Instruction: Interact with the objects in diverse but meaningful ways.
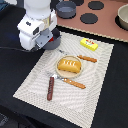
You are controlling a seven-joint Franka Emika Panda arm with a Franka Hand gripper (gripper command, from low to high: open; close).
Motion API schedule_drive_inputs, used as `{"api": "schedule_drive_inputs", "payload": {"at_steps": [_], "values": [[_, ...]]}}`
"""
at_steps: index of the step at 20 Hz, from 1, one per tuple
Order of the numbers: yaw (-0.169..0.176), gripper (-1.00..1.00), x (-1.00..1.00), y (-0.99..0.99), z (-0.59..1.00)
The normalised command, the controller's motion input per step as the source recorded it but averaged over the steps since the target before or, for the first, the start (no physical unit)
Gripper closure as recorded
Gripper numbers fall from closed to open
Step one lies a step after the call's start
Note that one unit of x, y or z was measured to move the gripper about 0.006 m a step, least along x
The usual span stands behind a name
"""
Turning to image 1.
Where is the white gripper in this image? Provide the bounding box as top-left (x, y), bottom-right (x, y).
top-left (17, 11), bottom-right (57, 51)

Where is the grey pan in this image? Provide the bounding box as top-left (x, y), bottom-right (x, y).
top-left (56, 1), bottom-right (76, 19)

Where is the orange bread loaf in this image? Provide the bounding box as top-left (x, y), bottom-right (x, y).
top-left (58, 59), bottom-right (81, 73)

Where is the yellow butter box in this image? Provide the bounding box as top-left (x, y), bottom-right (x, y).
top-left (80, 38), bottom-right (98, 51)

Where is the grey pot with handles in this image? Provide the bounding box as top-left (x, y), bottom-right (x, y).
top-left (44, 28), bottom-right (61, 50)

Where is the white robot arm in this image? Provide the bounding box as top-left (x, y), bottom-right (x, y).
top-left (17, 0), bottom-right (57, 51)

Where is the beige woven placemat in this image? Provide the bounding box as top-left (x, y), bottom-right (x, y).
top-left (14, 32), bottom-right (114, 128)

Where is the pink stove board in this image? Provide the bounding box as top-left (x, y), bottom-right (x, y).
top-left (57, 0), bottom-right (128, 42)

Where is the beige bowl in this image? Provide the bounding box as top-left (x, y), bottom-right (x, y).
top-left (118, 4), bottom-right (128, 30)

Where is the knife with wooden handle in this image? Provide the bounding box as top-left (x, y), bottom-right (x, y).
top-left (57, 48), bottom-right (99, 64)

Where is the fork with wooden handle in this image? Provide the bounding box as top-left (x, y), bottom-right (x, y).
top-left (46, 71), bottom-right (86, 89)

